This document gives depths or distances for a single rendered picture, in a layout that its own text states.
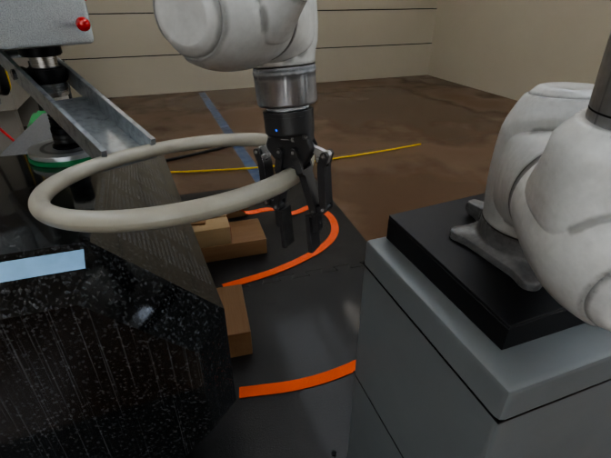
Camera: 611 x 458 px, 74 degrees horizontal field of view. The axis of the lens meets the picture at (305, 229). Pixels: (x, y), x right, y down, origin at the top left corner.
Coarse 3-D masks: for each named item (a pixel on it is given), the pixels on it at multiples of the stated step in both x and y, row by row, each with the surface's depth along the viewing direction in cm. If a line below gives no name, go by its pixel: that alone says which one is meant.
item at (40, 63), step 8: (32, 64) 106; (40, 64) 106; (48, 64) 107; (56, 64) 109; (32, 72) 106; (40, 72) 106; (48, 72) 106; (56, 72) 108; (64, 72) 110; (40, 80) 106; (48, 80) 107; (56, 80) 108; (64, 80) 110; (48, 88) 108; (56, 88) 109; (64, 88) 111; (56, 96) 110
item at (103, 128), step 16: (0, 64) 117; (16, 64) 109; (64, 64) 114; (16, 80) 111; (32, 80) 103; (80, 80) 108; (32, 96) 106; (48, 96) 98; (96, 96) 104; (48, 112) 101; (64, 112) 94; (80, 112) 104; (96, 112) 105; (112, 112) 101; (64, 128) 96; (80, 128) 90; (96, 128) 99; (112, 128) 100; (128, 128) 97; (80, 144) 92; (96, 144) 86; (112, 144) 95; (128, 144) 96; (144, 160) 93
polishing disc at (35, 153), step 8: (40, 144) 120; (48, 144) 120; (32, 152) 115; (40, 152) 115; (48, 152) 115; (56, 152) 115; (64, 152) 115; (72, 152) 115; (80, 152) 115; (40, 160) 112; (48, 160) 111; (56, 160) 111; (64, 160) 112; (72, 160) 113
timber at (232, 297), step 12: (216, 288) 176; (228, 288) 176; (240, 288) 176; (228, 300) 169; (240, 300) 169; (228, 312) 163; (240, 312) 163; (228, 324) 157; (240, 324) 157; (228, 336) 152; (240, 336) 154; (240, 348) 157; (252, 348) 159
